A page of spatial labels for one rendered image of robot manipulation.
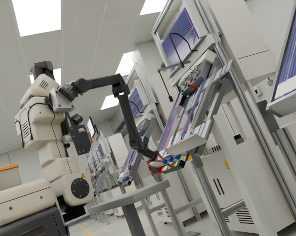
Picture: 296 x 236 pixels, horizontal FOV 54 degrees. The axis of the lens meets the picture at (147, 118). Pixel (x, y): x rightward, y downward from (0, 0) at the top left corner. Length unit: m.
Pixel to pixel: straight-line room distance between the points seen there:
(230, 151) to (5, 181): 1.05
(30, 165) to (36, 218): 9.28
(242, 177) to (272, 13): 2.47
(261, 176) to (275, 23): 2.11
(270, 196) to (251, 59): 0.94
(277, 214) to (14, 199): 1.49
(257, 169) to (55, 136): 1.23
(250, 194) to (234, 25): 1.26
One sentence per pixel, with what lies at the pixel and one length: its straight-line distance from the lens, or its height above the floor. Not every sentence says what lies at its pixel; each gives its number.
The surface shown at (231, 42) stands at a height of 1.30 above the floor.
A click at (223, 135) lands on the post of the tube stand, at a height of 0.70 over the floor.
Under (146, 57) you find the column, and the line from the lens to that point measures 5.62.
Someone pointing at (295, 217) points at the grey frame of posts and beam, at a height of 0.09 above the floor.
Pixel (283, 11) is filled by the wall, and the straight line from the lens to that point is 3.58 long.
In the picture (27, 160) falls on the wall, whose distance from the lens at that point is 10.55.
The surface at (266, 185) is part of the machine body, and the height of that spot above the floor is 0.33.
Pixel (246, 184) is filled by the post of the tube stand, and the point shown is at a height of 0.44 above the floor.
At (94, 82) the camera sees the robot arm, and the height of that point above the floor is 1.25.
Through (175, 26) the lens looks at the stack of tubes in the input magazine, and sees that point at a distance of 2.36.
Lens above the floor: 0.67
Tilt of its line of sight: 10 degrees up
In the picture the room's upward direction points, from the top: 22 degrees counter-clockwise
